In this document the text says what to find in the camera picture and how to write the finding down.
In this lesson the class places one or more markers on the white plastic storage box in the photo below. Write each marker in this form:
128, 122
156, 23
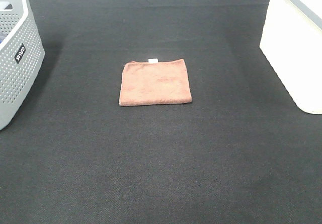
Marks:
291, 42

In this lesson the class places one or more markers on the orange-brown towel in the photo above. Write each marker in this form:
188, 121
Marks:
146, 83

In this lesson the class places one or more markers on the grey perforated laundry basket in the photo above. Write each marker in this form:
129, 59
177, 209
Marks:
22, 54

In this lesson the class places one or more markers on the blue cloth in basket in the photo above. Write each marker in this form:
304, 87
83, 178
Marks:
2, 36

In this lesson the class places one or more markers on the black fabric table mat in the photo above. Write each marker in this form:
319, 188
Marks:
240, 152

